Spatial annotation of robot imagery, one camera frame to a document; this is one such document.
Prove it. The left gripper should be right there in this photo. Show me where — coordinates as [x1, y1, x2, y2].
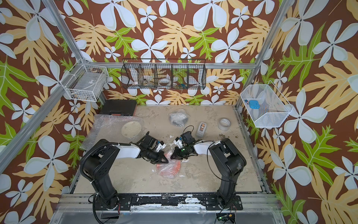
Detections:
[146, 149, 170, 164]

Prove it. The cream dinner plate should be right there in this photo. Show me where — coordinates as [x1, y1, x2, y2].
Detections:
[121, 121, 142, 138]

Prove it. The orange dinner plate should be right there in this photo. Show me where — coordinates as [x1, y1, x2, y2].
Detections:
[156, 160, 181, 178]

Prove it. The bubble wrap pile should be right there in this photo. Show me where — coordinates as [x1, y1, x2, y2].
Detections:
[80, 114, 145, 151]

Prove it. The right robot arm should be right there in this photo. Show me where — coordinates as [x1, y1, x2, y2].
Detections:
[171, 131, 247, 209]

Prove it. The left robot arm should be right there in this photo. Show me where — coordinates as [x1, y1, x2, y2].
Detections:
[80, 133, 169, 210]

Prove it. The grey tape dispenser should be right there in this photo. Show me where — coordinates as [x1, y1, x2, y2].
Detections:
[196, 122, 207, 138]

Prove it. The clear tape roll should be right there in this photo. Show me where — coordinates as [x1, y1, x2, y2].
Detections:
[218, 118, 231, 131]

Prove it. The black plastic case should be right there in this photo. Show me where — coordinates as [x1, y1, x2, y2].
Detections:
[99, 99, 137, 116]

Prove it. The blue small object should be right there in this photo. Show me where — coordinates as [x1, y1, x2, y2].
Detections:
[249, 100, 260, 109]

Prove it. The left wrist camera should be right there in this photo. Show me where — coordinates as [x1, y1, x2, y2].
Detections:
[155, 141, 166, 152]

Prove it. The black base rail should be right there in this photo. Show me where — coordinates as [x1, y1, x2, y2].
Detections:
[91, 193, 243, 211]

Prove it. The black wire basket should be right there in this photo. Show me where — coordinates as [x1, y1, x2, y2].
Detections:
[120, 58, 207, 90]

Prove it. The white wire basket right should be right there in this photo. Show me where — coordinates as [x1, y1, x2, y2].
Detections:
[240, 81, 294, 129]

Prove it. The white wire basket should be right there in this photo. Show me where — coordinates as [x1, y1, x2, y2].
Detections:
[240, 81, 294, 129]
[61, 59, 109, 102]

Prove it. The white wire basket left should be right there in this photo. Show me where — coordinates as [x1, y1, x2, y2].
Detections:
[61, 59, 109, 102]

